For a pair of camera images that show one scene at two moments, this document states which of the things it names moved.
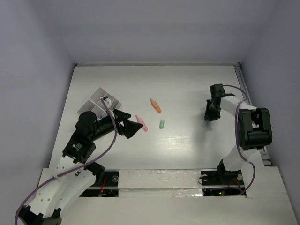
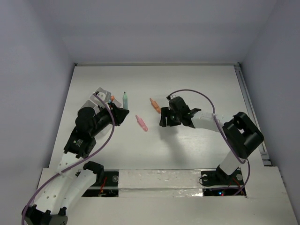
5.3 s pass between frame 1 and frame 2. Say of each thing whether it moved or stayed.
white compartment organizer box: stayed
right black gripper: moved
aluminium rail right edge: stayed
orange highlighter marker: stayed
